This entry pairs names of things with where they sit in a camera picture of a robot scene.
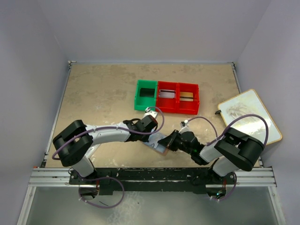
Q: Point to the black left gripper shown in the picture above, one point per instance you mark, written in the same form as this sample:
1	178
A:
145	138

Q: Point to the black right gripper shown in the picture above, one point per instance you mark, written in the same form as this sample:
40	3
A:
169	139

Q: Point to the pink leather card holder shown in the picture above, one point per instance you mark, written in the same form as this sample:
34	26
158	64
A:
154	145

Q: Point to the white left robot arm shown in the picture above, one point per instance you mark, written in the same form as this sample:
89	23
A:
74	141

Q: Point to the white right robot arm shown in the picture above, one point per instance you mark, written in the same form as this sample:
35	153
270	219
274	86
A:
234	150

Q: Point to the black VIP cards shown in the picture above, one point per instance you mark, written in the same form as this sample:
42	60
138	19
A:
147	92

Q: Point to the silver magnetic stripe cards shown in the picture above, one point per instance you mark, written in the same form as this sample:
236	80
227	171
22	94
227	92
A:
167	93

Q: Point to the gold magnetic stripe cards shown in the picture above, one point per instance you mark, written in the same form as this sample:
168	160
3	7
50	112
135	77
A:
186	96

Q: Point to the green plastic bin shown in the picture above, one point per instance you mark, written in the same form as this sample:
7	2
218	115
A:
141	103

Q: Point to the red plastic bin middle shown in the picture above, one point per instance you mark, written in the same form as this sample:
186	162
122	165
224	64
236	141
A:
167	105

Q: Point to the red plastic bin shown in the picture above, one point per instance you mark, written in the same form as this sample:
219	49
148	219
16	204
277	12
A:
167	105
186	107

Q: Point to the red plastic bin right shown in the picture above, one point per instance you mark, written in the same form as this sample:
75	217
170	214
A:
186	107

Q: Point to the yellow framed whiteboard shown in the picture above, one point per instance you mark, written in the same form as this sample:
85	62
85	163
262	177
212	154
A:
246	103

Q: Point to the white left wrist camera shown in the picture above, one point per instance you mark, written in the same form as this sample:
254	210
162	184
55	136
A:
150	112

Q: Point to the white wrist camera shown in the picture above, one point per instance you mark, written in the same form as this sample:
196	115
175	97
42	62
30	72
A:
150	112
185	125

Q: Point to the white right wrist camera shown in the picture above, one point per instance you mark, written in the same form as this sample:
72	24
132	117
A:
185	125

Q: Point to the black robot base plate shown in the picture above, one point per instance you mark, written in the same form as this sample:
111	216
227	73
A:
197	180

